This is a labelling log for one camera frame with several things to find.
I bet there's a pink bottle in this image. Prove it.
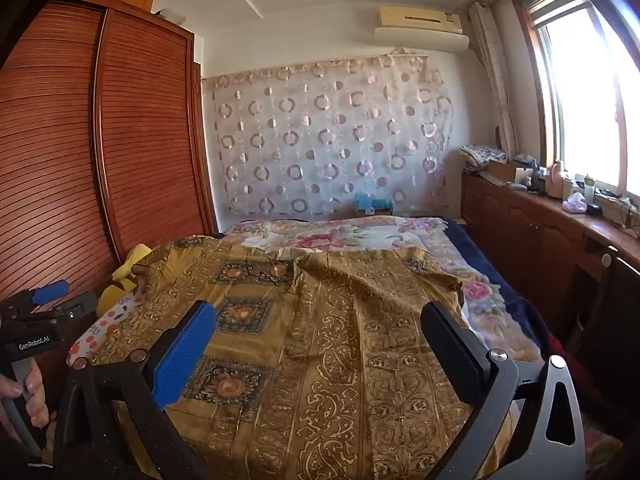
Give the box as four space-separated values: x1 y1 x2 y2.
545 160 566 197

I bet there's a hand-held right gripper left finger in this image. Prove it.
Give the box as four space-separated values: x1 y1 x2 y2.
52 300 218 480

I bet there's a gold patterned bedspread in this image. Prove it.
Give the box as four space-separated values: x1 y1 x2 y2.
92 237 516 480

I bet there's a cardboard box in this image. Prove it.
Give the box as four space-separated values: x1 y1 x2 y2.
487 159 533 183

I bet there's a navy blue bed sheet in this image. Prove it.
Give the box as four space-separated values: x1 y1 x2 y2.
440 217 556 341

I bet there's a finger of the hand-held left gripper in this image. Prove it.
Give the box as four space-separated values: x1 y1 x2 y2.
17 280 71 311
47 291 98 322

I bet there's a blue plastic item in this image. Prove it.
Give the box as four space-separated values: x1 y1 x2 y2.
354 192 393 217

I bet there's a stack of folded cloths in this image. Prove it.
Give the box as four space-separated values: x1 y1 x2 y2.
459 144 506 168

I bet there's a floral blanket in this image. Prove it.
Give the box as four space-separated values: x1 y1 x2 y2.
220 215 546 366

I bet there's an orange fruit print blanket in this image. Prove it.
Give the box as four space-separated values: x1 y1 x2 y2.
67 295 146 368

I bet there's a red cloth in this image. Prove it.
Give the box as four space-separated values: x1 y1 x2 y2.
547 335 591 378

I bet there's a circle patterned sheer curtain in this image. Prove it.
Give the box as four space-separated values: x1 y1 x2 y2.
200 47 456 221

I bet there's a wooden slatted wardrobe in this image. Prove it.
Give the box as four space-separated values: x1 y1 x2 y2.
0 0 218 376

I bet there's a yellow plush toy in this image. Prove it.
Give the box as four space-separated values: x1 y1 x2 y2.
97 242 153 316

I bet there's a window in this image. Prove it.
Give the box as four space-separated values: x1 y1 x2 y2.
512 0 640 201

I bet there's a person's left hand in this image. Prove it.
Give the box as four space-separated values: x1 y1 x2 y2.
0 360 51 431

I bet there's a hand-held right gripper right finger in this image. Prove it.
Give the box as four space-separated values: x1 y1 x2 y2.
420 301 586 480

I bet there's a wooden low cabinet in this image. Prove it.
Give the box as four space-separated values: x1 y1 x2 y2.
460 170 640 361

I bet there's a beige window curtain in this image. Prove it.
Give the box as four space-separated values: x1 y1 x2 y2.
467 1 518 156

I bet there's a wall air conditioner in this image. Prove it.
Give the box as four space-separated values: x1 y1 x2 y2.
374 5 471 53

